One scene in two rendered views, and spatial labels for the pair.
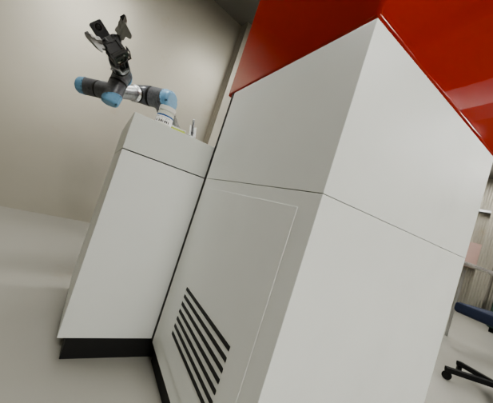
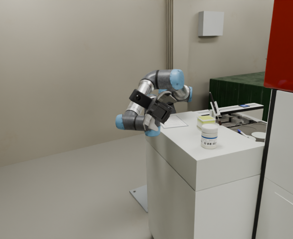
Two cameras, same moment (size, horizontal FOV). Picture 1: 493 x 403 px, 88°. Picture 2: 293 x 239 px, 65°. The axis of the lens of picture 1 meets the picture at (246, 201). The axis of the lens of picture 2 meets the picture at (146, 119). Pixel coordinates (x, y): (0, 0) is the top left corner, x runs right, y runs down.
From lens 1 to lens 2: 0.87 m
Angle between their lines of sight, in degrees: 23
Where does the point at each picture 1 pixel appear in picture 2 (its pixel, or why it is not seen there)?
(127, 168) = (203, 202)
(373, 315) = not seen: outside the picture
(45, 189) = (70, 132)
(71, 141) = (70, 88)
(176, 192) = (241, 197)
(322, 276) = not seen: outside the picture
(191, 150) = (245, 160)
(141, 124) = (204, 166)
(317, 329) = not seen: outside the picture
